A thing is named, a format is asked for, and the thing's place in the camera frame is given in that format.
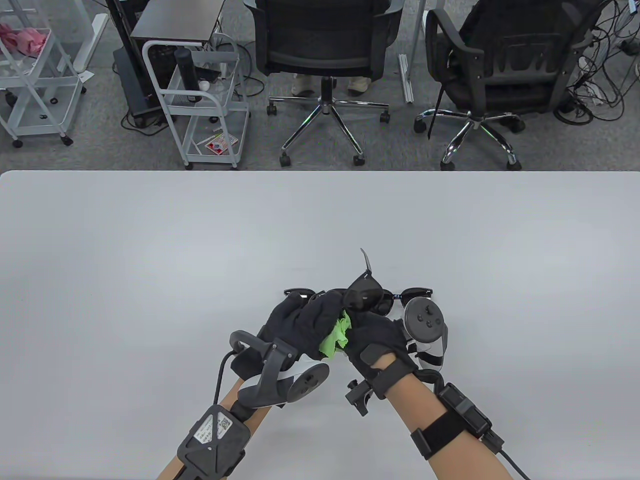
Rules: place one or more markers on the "person's right hand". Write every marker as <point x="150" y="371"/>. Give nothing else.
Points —
<point x="380" y="340"/>

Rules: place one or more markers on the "person's left hand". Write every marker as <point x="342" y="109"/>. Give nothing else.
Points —
<point x="305" y="325"/>

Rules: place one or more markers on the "green cleaning cloth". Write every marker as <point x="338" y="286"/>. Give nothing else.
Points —
<point x="335" y="340"/>

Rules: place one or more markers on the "thin metal frame sunglasses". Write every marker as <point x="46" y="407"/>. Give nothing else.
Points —
<point x="295" y="291"/>

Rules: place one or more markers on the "black thick frame sunglasses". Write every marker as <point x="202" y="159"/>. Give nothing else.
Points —
<point x="362" y="295"/>

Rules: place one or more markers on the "black browline sunglasses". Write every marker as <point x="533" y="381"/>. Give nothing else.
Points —
<point x="415" y="291"/>

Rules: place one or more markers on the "person's right forearm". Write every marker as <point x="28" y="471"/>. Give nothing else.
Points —
<point x="415" y="405"/>

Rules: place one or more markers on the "person's left forearm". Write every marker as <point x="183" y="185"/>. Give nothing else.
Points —
<point x="257" y="420"/>

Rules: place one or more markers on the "grey right hand controller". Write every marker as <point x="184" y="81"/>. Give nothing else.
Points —
<point x="422" y="320"/>

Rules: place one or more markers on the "grey hand controller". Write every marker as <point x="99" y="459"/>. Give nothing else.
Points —
<point x="422" y="320"/>
<point x="270" y="390"/>

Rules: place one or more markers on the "grey left hand controller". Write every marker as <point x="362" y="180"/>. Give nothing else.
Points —
<point x="270" y="390"/>

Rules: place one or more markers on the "black right wrist sensor box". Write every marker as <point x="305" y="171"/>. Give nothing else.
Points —
<point x="465" y="410"/>

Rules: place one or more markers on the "black wrist sensor box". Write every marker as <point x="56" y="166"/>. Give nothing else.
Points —
<point x="210" y="440"/>
<point x="465" y="410"/>

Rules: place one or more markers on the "black left wrist sensor box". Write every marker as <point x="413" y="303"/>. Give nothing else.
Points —
<point x="210" y="440"/>

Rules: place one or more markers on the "red and white card packet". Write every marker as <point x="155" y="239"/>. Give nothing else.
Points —
<point x="220" y="145"/>

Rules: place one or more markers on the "small white cap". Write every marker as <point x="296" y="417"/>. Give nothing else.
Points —
<point x="204" y="86"/>

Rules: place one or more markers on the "white desk leg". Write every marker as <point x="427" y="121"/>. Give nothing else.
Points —
<point x="406" y="80"/>

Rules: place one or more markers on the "black handheld device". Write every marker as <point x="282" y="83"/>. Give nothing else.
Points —
<point x="207" y="74"/>

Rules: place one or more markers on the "black cylindrical bottle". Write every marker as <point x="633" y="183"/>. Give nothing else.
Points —
<point x="187" y="75"/>

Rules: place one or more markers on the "black mesh-back office chair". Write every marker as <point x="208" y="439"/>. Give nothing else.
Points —
<point x="320" y="30"/>

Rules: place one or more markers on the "black computer tower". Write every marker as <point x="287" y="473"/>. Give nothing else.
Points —
<point x="132" y="85"/>

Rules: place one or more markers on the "white power strip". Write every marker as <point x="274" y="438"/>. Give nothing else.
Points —
<point x="595" y="95"/>

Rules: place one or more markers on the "dark brown small table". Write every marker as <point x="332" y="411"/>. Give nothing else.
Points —
<point x="175" y="20"/>

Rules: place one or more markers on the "black ribbed-back office chair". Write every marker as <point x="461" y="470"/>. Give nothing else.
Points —
<point x="500" y="30"/>

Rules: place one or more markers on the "white desk foot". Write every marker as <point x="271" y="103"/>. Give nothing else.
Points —
<point x="90" y="45"/>

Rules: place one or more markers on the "pink cloth bundle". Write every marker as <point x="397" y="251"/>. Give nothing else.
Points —
<point x="25" y="40"/>

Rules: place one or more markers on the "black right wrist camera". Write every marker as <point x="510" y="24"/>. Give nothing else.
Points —
<point x="360" y="395"/>

